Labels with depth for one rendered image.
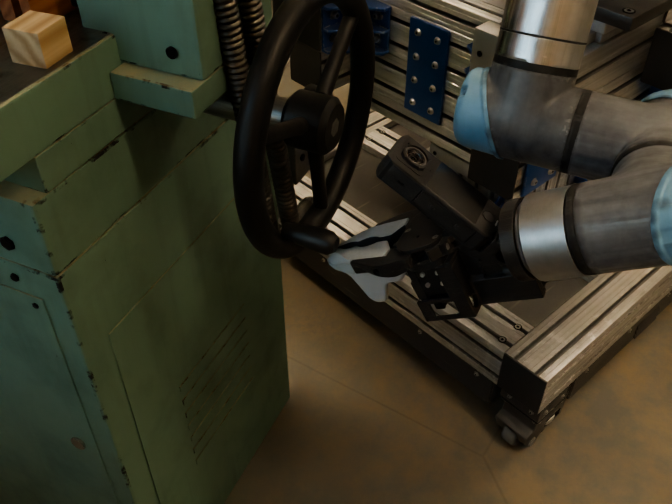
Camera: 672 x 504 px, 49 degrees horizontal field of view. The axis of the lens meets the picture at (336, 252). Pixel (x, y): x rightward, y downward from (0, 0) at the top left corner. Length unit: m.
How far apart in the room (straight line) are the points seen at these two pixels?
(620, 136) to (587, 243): 0.11
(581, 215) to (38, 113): 0.46
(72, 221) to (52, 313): 0.11
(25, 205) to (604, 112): 0.52
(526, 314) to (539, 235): 0.83
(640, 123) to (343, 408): 0.99
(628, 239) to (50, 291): 0.54
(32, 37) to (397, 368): 1.09
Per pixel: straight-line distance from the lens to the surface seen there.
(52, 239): 0.75
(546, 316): 1.43
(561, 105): 0.67
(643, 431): 1.59
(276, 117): 0.76
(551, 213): 0.60
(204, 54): 0.71
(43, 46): 0.71
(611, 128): 0.66
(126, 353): 0.92
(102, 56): 0.75
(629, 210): 0.58
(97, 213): 0.79
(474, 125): 0.67
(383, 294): 0.71
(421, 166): 0.63
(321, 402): 1.51
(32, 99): 0.69
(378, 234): 0.71
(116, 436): 0.98
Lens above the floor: 1.21
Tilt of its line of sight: 41 degrees down
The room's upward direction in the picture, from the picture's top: straight up
